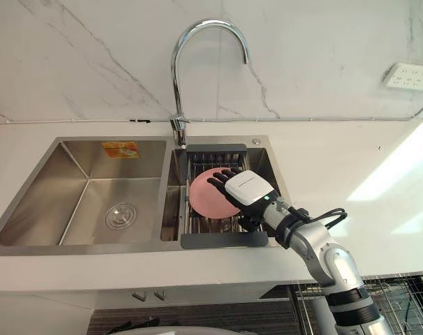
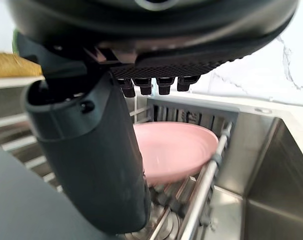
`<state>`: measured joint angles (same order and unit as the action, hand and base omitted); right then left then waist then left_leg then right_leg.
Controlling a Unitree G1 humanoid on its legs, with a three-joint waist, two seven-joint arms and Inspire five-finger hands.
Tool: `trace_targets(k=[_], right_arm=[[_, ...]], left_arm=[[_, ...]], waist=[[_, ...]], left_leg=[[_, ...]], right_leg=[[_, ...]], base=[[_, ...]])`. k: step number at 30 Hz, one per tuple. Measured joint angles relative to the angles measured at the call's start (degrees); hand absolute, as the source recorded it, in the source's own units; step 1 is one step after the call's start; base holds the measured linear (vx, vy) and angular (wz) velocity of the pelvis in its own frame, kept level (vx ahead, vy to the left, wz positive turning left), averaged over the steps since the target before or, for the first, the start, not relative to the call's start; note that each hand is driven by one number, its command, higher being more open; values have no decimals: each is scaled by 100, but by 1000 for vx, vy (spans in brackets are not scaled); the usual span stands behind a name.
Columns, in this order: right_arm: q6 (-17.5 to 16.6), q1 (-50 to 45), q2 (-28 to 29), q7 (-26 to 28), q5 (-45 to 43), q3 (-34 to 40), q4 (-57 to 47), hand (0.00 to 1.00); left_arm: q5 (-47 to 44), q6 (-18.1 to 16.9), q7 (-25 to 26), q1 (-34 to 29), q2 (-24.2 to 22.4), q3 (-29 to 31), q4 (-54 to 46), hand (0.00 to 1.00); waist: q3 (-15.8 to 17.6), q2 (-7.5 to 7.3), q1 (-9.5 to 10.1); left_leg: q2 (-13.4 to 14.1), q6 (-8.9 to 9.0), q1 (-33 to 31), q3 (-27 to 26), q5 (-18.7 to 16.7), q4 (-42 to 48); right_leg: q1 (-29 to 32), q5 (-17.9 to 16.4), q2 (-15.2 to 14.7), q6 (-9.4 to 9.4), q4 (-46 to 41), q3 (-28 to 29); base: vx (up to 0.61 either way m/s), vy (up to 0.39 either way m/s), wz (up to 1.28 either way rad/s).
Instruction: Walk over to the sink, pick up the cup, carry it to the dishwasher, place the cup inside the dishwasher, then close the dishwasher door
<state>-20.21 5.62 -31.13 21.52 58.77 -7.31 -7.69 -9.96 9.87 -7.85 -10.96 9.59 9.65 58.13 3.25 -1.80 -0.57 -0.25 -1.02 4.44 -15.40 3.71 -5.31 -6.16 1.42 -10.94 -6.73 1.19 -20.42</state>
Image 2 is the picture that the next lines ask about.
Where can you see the green object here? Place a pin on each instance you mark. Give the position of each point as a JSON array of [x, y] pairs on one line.
[[15, 42]]

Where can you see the stainless steel sink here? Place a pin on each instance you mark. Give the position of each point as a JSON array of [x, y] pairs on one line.
[[266, 175]]

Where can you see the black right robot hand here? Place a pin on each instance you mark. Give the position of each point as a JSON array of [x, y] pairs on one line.
[[96, 160]]

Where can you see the round steel sink cap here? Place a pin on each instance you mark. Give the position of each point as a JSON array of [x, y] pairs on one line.
[[263, 110]]

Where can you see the yellow sponge cloth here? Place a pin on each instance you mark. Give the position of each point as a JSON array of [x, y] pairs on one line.
[[14, 65]]

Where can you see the round steel sink drain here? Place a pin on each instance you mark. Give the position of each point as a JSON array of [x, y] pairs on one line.
[[166, 225]]

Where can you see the grey sink dish rack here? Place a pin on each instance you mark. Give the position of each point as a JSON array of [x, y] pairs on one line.
[[211, 170]]

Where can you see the pink round plate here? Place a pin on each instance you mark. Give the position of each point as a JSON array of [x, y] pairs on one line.
[[176, 152]]

